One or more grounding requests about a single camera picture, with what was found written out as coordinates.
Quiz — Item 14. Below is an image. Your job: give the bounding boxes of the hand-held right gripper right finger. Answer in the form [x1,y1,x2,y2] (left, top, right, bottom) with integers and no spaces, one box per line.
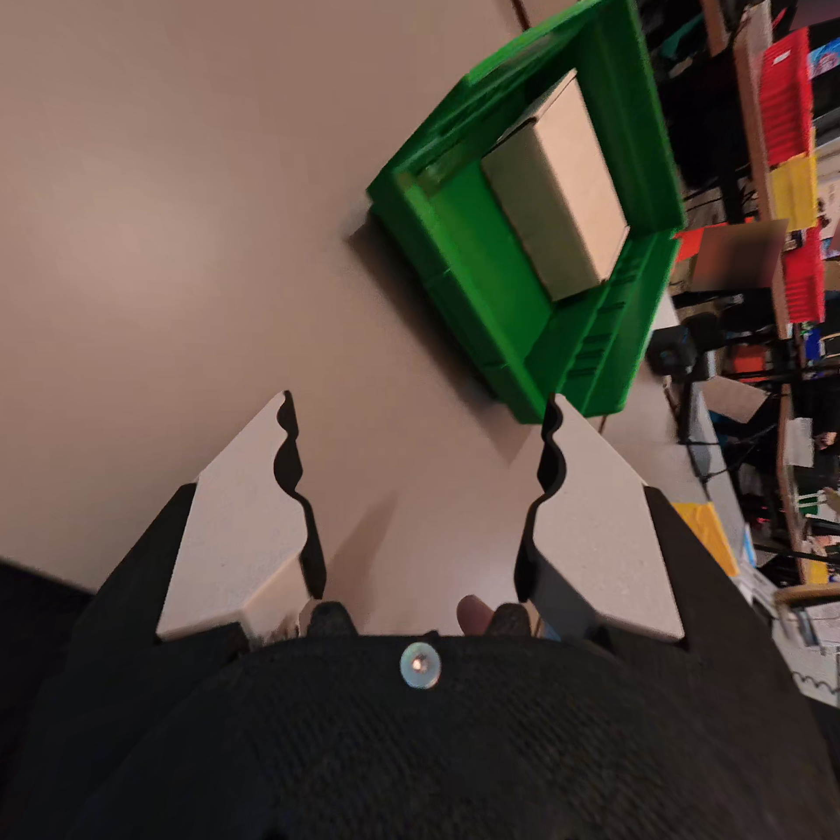
[514,392,685,643]

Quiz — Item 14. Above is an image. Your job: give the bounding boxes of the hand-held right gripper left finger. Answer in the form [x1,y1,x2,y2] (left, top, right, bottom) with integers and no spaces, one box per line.
[155,390,327,643]

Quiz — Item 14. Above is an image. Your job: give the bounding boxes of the green plastic bin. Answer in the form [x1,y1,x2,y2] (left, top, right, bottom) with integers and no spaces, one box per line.
[366,0,686,424]

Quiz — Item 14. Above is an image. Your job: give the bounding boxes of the white cardboard mailer box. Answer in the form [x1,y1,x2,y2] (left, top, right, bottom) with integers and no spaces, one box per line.
[481,69,631,303]

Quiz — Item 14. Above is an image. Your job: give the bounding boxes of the yellow flat pad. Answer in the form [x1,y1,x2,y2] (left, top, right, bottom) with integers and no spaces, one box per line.
[672,502,740,578]

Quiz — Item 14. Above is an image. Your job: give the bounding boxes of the dark electronic device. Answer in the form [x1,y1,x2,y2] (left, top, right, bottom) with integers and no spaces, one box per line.
[646,325,698,376]

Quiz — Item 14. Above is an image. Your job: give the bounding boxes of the person's dark clothing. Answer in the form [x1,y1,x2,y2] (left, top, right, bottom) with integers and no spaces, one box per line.
[0,558,99,840]

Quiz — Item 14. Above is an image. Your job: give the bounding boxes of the red storage bin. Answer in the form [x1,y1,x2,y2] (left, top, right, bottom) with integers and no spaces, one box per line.
[758,29,815,165]
[782,226,826,322]

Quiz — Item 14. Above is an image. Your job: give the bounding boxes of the yellow storage bin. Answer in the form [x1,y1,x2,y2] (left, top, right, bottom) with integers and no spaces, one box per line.
[769,154,819,231]

